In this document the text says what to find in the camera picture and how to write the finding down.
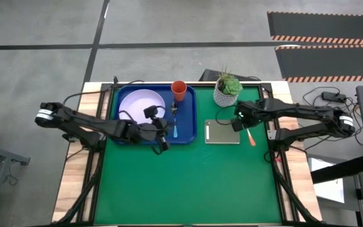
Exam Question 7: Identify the spoon with teal handle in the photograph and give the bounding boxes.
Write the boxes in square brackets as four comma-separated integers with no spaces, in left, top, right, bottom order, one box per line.
[170,100,180,139]

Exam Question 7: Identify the black power adapter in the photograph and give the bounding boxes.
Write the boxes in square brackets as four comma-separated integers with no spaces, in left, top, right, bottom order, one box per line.
[321,91,348,103]

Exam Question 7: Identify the white paper sheet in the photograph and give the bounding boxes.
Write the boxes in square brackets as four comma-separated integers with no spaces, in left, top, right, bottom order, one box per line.
[307,156,345,204]

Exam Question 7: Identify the green table mat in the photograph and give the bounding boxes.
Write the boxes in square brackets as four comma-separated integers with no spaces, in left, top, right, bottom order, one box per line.
[93,85,283,225]

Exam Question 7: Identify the fork with orange handle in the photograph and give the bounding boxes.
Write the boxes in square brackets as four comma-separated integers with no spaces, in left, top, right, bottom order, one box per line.
[246,127,257,147]

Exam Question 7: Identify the tangled floor cables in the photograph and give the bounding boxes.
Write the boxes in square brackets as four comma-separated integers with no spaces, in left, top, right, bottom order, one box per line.
[302,86,363,148]

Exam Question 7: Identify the black aluminium table frame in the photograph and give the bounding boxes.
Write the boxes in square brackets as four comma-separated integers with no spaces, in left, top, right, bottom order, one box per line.
[51,81,323,227]

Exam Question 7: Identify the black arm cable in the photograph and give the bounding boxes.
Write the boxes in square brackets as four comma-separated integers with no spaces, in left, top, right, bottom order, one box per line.
[62,75,145,105]

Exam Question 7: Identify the succulent in white pot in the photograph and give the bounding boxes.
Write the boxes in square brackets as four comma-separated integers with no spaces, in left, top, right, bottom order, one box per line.
[213,65,244,108]

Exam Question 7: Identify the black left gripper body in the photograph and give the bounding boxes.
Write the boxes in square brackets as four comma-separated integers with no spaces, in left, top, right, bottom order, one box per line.
[136,116,170,143]

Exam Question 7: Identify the black hazard-striped floor mat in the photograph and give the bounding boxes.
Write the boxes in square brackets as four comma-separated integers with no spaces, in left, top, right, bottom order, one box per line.
[275,45,363,83]
[267,11,363,42]

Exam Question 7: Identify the lavender round plate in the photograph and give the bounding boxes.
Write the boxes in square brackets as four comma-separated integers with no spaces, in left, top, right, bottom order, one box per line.
[118,88,166,125]

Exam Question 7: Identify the blue plastic tray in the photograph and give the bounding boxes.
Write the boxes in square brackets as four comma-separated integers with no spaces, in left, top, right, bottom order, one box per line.
[113,84,198,145]

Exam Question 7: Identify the olive grey rectangular pad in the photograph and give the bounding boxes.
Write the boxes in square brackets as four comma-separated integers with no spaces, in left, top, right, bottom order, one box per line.
[204,119,241,145]

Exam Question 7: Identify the black box behind table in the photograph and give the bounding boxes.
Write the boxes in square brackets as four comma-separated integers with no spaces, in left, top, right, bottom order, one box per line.
[199,68,262,82]

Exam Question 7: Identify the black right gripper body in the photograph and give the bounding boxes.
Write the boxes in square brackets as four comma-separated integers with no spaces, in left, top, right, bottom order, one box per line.
[232,101,260,127]

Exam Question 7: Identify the red-orange plastic cup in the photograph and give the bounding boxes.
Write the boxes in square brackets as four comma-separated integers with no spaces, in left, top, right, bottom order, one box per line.
[170,80,188,102]

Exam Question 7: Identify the black bar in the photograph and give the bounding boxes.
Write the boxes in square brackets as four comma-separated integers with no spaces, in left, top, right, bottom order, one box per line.
[310,154,363,185]

